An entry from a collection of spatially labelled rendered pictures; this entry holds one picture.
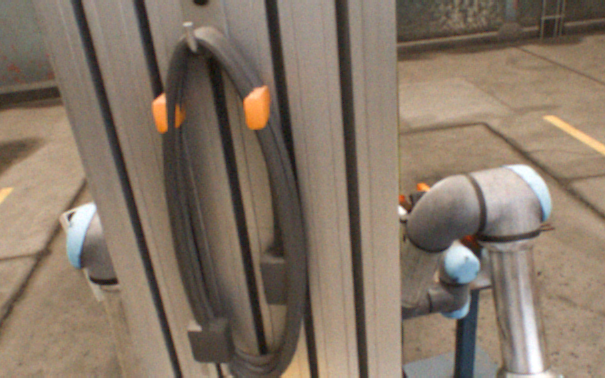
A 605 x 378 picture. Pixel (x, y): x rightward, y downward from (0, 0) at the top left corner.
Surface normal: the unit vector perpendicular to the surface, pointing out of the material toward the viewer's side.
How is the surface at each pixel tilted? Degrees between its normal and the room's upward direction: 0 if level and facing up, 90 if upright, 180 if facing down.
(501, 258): 75
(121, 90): 90
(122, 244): 90
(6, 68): 90
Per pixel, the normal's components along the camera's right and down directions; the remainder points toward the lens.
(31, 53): 0.11, 0.43
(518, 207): 0.07, 0.08
